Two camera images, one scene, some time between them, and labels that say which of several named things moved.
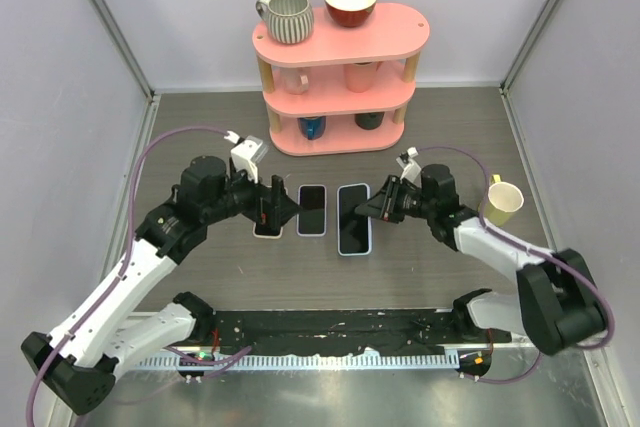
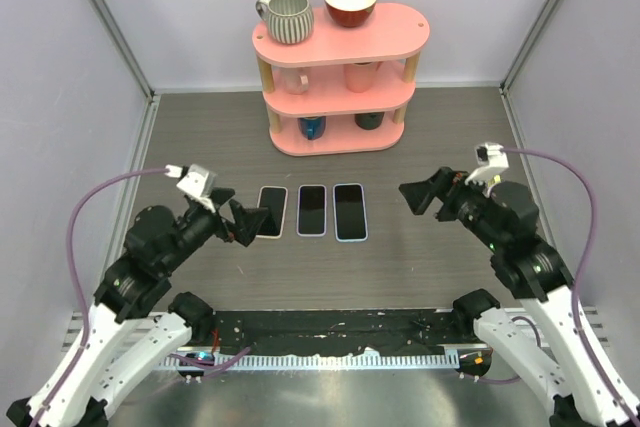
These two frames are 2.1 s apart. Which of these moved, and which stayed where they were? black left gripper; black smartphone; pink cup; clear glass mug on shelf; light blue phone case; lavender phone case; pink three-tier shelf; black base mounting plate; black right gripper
Moved: light blue phone case; black right gripper; black left gripper
Stayed: lavender phone case; black smartphone; black base mounting plate; pink cup; pink three-tier shelf; clear glass mug on shelf
